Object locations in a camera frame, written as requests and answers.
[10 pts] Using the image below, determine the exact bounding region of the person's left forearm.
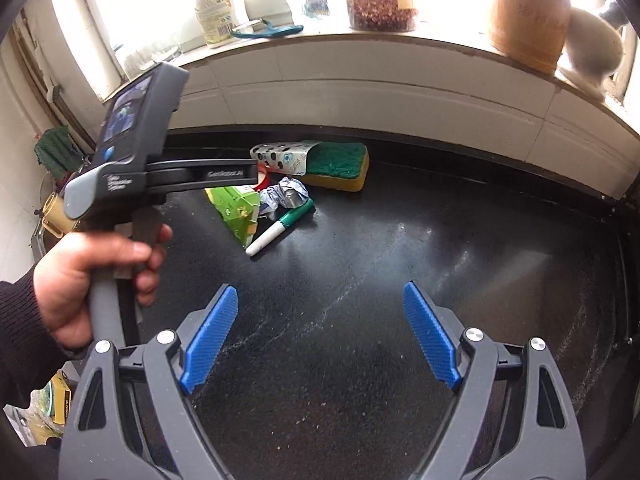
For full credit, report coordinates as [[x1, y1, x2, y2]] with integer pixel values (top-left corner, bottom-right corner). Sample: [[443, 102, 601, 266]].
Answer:
[[0, 267, 86, 411]]

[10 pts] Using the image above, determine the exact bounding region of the white mortar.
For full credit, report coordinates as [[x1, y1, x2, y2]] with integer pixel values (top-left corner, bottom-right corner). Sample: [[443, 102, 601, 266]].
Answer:
[[557, 6, 625, 99]]

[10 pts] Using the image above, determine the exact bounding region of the clear drinking glass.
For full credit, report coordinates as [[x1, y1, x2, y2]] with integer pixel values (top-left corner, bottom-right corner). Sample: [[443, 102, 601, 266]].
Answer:
[[123, 50, 152, 80], [147, 44, 181, 67]]

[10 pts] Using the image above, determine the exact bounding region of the crumpled silver foil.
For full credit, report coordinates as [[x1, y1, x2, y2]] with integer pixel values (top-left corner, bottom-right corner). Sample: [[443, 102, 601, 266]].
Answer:
[[259, 176, 310, 217]]

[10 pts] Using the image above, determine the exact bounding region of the white soap pump bottle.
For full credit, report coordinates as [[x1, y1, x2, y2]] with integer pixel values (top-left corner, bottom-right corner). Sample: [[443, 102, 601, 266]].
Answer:
[[194, 0, 249, 50]]

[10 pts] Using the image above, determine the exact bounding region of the yellow green sponge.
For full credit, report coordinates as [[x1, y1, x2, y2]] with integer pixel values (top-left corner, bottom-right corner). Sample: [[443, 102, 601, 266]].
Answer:
[[302, 141, 371, 194]]

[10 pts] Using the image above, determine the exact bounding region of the green white marker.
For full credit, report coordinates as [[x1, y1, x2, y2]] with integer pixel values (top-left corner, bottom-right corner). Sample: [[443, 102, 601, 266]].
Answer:
[[245, 198, 316, 258]]

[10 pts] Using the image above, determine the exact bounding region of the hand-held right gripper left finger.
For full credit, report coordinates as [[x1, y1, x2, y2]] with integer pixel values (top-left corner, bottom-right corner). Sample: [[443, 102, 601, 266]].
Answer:
[[59, 284, 240, 480]]

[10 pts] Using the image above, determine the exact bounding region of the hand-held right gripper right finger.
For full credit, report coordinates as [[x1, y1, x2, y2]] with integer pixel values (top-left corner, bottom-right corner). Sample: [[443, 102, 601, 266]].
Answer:
[[402, 281, 587, 480]]

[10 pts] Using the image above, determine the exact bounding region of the green cloth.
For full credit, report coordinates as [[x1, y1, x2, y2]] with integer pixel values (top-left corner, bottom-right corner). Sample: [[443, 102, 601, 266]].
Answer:
[[34, 126, 81, 181]]

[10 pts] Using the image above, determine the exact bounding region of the grey pestle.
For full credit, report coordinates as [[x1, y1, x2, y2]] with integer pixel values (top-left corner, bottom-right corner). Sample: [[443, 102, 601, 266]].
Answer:
[[597, 0, 630, 29]]

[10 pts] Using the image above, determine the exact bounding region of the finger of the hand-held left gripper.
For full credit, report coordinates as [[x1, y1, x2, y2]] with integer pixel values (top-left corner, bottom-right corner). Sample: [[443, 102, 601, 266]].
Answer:
[[165, 157, 267, 187]]

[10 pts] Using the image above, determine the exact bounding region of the jar of dried red berries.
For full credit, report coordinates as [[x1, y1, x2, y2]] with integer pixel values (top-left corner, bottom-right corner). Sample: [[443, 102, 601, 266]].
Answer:
[[346, 0, 420, 32]]

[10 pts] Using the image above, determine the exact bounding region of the blue handled peeler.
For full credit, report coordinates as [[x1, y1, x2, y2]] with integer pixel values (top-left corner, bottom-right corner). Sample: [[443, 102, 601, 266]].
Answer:
[[230, 17, 305, 40]]

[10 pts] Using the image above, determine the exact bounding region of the white polka dot carton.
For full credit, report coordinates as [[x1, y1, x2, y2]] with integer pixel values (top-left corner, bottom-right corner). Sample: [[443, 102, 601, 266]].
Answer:
[[250, 142, 319, 177]]

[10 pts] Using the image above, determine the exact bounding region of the wooden utensil holder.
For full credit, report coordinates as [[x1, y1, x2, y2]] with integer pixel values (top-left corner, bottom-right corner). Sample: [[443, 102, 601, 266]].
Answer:
[[488, 0, 573, 75]]

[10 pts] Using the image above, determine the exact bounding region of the person's left hand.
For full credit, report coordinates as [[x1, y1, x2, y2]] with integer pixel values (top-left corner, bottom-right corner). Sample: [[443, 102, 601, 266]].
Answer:
[[32, 224, 174, 350]]

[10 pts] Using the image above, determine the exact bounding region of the yellow cup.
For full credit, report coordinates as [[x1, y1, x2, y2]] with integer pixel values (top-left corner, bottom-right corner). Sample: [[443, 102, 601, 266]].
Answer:
[[41, 191, 81, 236]]

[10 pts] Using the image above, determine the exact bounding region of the yellow black box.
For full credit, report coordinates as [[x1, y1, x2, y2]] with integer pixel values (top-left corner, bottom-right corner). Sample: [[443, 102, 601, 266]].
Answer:
[[49, 371, 74, 424]]

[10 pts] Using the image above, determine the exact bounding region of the small green carton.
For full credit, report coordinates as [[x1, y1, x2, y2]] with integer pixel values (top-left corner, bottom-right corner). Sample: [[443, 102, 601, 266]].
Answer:
[[204, 185, 262, 250]]

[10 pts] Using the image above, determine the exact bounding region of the brown wall pipe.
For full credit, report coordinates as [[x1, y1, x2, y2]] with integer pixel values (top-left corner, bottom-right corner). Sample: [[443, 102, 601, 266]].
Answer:
[[12, 15, 99, 152]]

